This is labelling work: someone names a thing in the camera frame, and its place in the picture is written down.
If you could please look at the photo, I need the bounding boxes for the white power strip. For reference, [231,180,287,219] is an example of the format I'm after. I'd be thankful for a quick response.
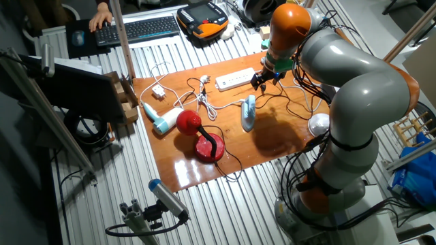
[215,67,256,92]

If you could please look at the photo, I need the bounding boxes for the black lamp cord with plug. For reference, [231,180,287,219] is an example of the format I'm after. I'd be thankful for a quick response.
[185,77,243,182]

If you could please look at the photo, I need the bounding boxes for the short aluminium profile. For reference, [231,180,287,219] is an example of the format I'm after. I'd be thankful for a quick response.
[119,199,161,245]

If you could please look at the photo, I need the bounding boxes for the wooden peg rack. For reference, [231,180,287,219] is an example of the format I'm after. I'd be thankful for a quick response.
[392,111,436,148]

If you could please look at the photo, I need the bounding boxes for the white blue hair dryer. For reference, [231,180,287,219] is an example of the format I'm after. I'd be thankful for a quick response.
[141,101,185,135]

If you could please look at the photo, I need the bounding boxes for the white hair dryer cord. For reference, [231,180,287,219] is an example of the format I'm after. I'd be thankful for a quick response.
[138,61,191,110]

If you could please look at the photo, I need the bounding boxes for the black orange teach pendant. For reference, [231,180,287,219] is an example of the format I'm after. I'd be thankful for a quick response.
[176,1,230,40]

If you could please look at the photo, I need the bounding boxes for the black keyboard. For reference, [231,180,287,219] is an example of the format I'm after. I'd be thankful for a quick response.
[94,15,181,48]

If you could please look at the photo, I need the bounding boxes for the black cable reel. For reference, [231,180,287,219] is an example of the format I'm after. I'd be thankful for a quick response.
[63,108,115,149]

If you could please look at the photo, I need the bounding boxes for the black monitor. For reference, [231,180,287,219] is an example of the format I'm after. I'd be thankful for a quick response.
[18,54,126,124]

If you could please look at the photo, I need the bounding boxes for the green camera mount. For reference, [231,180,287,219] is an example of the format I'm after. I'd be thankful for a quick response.
[265,52,294,73]

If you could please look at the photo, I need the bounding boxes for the orange wooden board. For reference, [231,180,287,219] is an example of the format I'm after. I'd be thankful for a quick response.
[132,50,330,194]

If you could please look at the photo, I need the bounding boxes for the black office chair base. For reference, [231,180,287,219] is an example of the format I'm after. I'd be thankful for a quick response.
[381,0,436,48]

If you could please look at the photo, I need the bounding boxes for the grey computer mouse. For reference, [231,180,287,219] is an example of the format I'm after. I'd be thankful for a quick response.
[71,29,85,47]

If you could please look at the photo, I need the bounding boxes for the blue plastic bag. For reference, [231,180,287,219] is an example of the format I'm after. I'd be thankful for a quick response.
[388,131,436,208]

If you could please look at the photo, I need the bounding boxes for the brown cardboard sheet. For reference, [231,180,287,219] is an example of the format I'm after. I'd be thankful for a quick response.
[402,32,436,110]

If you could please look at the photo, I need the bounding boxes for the white power strip cord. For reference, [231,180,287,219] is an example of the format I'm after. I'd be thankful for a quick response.
[278,80,324,114]

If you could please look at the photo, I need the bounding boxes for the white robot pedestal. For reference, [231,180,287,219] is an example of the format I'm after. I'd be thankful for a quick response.
[343,203,399,245]

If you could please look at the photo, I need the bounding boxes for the grey camera with blue tip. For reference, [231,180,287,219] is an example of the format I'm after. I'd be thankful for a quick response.
[148,178,190,221]

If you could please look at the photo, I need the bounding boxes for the aluminium frame beam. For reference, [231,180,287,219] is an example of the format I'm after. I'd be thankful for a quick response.
[381,137,436,173]
[0,47,98,184]

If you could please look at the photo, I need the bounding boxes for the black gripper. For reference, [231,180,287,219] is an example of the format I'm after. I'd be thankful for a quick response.
[251,69,287,93]

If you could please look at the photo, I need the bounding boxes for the thin black cord with switch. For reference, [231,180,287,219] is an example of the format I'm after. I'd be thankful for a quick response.
[255,80,315,121]

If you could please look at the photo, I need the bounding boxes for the black mouse pad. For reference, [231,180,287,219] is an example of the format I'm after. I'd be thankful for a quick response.
[65,19,112,59]

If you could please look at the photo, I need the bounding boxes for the black camera bracket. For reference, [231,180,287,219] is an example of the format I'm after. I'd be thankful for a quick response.
[142,200,165,230]

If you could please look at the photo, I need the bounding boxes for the black filament spool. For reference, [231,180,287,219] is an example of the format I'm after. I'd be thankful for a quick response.
[242,0,287,24]

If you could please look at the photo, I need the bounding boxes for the white rounded lump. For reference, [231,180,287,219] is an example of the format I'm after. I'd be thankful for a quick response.
[219,23,236,41]

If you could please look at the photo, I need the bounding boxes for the grey cylindrical webcam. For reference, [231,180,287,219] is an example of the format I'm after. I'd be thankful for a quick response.
[40,43,55,78]

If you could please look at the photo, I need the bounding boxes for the braided cord with white plug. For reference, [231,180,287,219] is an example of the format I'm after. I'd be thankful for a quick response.
[172,74,246,122]

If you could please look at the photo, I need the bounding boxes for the person's bare hand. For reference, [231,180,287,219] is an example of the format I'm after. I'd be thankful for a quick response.
[89,2,113,33]

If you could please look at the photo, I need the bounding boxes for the light blue travel iron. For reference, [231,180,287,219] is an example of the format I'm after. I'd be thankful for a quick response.
[240,94,257,133]

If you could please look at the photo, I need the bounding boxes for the red desk lamp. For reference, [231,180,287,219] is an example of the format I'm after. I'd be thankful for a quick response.
[175,109,226,163]

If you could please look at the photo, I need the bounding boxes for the black camera cable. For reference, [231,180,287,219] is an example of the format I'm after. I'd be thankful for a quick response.
[104,217,187,238]

